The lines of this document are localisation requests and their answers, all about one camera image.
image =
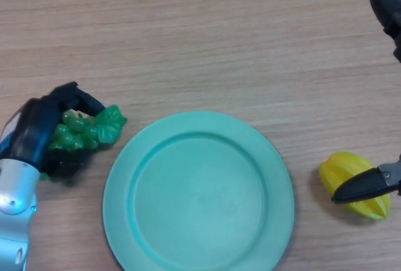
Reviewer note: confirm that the yellow plastic starfruit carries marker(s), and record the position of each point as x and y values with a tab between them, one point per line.
341	167

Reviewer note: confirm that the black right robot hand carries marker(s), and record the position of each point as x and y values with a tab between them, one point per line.
360	186

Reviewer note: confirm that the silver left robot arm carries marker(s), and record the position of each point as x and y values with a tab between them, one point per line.
15	205

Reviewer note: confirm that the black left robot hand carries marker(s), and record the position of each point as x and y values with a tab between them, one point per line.
31	130

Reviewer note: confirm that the green plastic grape bunch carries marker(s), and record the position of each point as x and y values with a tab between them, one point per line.
78	133

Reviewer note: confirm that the teal round plate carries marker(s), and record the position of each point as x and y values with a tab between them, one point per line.
200	195

